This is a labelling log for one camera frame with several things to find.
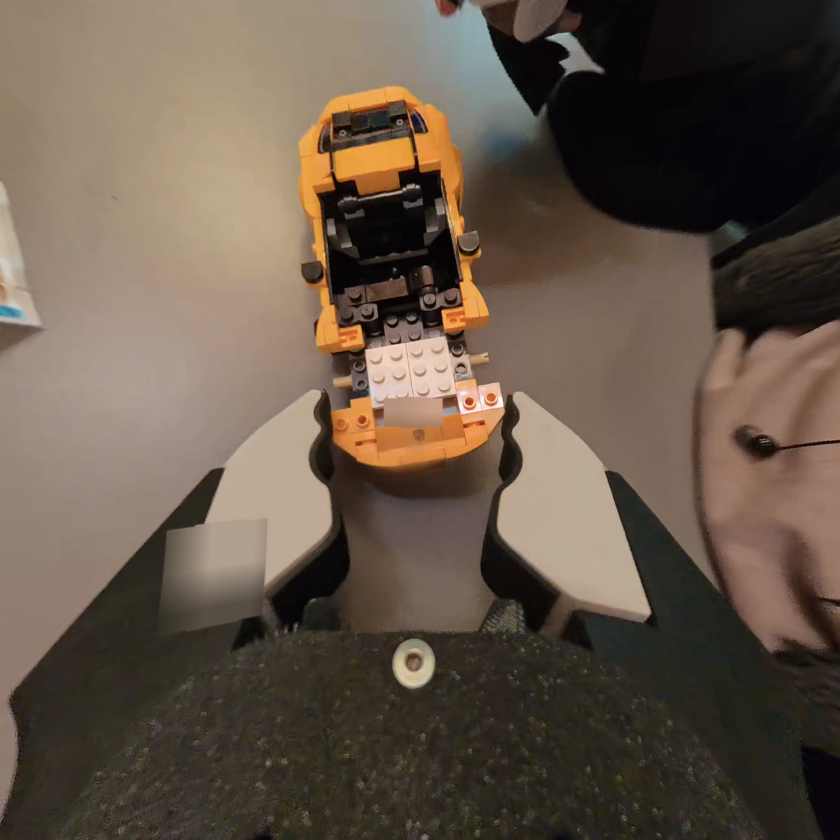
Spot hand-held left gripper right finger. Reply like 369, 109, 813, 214
481, 391, 652, 636

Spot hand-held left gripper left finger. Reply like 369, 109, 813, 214
203, 388, 350, 608

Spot orange lego car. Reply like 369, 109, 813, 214
298, 85, 507, 469

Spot person's right hand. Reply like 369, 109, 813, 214
435, 0, 584, 39

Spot beige hoodie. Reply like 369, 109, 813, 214
692, 322, 840, 652

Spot white sticker sheet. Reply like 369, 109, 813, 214
0, 182, 44, 329

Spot black wired earphone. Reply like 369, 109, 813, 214
731, 425, 840, 461

